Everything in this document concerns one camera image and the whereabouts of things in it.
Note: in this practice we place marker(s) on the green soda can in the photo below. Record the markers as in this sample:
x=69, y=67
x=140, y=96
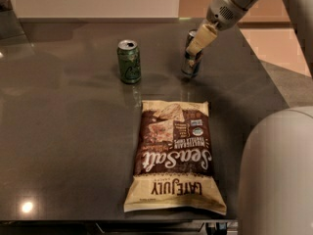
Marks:
x=128, y=55

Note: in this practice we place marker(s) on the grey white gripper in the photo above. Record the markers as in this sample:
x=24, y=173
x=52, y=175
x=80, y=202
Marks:
x=222, y=15

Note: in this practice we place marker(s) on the blue silver redbull can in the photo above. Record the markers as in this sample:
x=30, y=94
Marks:
x=192, y=64

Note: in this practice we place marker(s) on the brown cream chips bag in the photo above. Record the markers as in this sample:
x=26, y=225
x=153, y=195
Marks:
x=174, y=163

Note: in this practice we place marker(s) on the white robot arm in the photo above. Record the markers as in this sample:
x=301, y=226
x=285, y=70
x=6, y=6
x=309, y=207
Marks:
x=276, y=178

